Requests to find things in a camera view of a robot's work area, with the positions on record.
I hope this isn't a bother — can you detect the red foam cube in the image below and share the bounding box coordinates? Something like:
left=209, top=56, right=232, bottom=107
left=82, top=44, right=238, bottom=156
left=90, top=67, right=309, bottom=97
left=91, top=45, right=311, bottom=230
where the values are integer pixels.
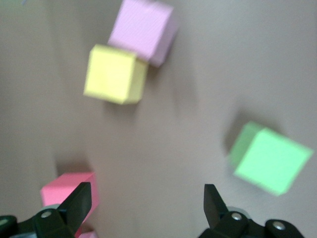
left=40, top=172, right=100, bottom=238
left=78, top=230, right=99, bottom=238

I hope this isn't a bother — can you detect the light pink foam cube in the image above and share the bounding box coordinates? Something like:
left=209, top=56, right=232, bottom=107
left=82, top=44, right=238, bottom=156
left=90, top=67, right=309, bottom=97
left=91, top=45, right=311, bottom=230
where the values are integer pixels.
left=107, top=0, right=178, bottom=68

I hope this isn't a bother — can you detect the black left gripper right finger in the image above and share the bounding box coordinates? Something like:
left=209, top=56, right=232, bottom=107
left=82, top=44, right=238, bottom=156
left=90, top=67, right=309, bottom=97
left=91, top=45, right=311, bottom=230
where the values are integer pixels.
left=198, top=183, right=305, bottom=238

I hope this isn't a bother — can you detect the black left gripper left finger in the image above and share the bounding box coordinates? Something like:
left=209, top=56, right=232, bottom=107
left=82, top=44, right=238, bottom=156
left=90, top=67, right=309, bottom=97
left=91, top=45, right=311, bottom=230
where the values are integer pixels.
left=0, top=182, right=92, bottom=238

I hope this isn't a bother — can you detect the yellow foam cube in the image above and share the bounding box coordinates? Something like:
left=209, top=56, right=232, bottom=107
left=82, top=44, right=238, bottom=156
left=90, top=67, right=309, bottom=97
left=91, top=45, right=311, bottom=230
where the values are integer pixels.
left=83, top=44, right=148, bottom=105

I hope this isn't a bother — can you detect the green foam cube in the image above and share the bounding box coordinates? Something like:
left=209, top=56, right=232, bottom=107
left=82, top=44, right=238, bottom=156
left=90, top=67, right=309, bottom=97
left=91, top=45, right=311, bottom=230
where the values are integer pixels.
left=226, top=120, right=314, bottom=197

